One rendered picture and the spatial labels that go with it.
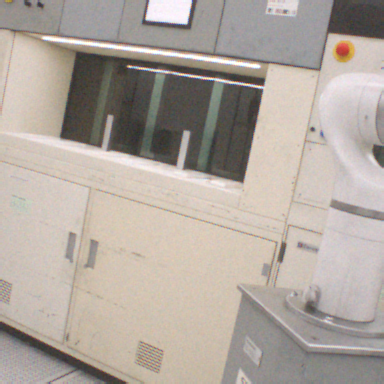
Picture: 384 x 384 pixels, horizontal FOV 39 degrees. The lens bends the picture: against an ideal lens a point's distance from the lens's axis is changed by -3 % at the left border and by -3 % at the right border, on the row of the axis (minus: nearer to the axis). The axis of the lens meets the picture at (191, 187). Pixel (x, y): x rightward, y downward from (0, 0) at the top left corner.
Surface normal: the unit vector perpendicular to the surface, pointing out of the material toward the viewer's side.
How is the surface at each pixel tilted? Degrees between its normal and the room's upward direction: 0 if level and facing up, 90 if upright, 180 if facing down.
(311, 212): 90
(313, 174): 90
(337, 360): 90
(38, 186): 90
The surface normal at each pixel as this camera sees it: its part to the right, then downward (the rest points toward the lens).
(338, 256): -0.62, -0.04
